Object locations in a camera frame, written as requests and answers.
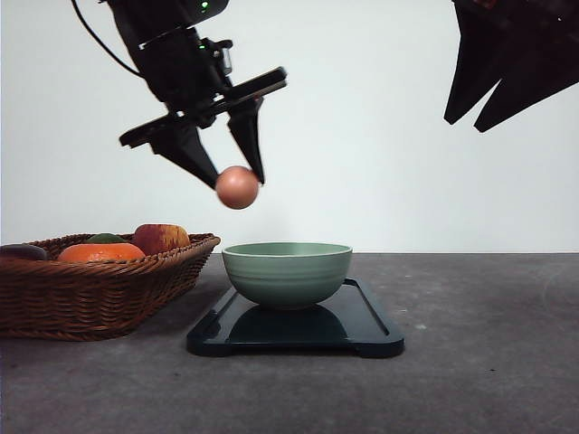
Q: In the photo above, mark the red yellow apple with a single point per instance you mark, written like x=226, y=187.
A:
x=152, y=238

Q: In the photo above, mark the brown woven wicker basket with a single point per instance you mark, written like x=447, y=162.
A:
x=78, y=300

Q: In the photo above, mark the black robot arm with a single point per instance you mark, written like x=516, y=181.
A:
x=139, y=21

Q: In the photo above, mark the green lime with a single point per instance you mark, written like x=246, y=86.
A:
x=104, y=238

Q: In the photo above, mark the light green bowl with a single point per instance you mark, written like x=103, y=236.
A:
x=286, y=274

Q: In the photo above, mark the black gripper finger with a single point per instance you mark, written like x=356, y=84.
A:
x=186, y=149
x=512, y=98
x=472, y=83
x=245, y=124

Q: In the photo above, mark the brown egg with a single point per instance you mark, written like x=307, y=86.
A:
x=236, y=187

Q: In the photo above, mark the dark teal rectangular tray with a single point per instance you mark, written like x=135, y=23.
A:
x=350, y=322

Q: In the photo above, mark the orange mandarin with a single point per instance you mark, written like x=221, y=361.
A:
x=99, y=252

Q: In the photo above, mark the dark red plum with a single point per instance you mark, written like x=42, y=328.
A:
x=22, y=252

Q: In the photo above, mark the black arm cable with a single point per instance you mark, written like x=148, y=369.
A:
x=99, y=43

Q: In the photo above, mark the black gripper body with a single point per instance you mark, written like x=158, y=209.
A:
x=530, y=48
x=192, y=77

